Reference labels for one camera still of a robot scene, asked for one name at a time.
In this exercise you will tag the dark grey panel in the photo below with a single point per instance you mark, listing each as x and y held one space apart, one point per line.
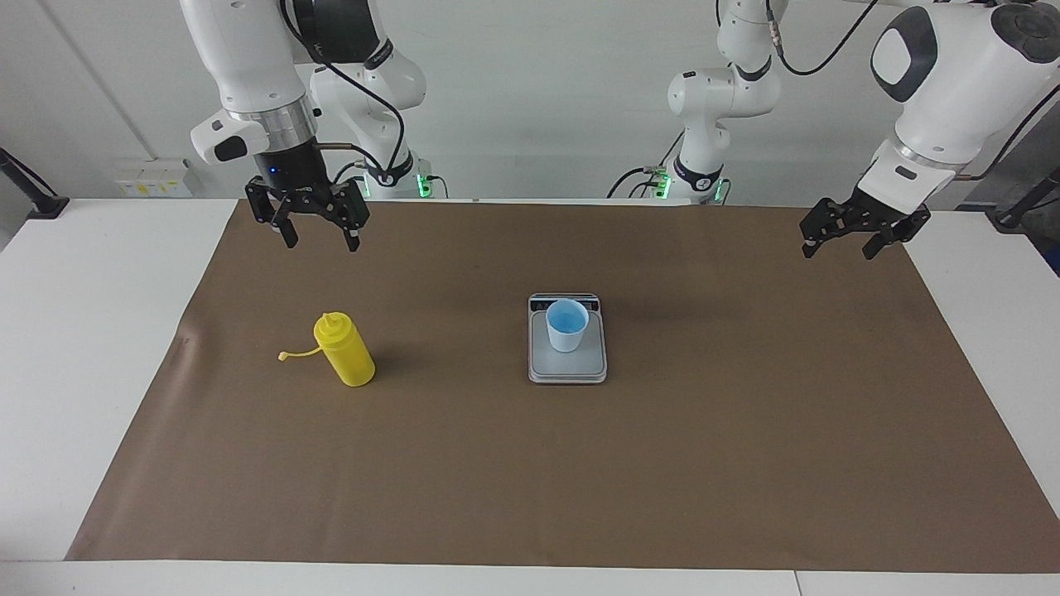
1035 157

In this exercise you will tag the white wall outlet strip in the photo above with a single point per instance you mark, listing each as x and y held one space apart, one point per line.
153 178

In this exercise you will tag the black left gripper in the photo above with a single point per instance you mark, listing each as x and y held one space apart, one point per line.
874 213

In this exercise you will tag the silver digital kitchen scale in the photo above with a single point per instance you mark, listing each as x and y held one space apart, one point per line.
567 368

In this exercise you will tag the light blue cup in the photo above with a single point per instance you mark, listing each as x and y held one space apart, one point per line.
567 338

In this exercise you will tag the black table clamp stand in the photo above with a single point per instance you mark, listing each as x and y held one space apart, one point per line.
45 205
1014 217

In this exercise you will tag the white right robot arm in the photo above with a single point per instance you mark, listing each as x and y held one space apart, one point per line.
248 66

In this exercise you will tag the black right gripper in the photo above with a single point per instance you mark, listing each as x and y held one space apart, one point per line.
294 186

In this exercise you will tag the blue object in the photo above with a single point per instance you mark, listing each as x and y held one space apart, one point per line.
1054 261

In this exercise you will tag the brown paper mat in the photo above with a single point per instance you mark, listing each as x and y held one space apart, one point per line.
530 472

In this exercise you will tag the yellow squeeze bottle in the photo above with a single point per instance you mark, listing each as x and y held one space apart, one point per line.
352 364

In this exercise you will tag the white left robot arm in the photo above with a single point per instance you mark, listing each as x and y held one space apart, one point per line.
952 91

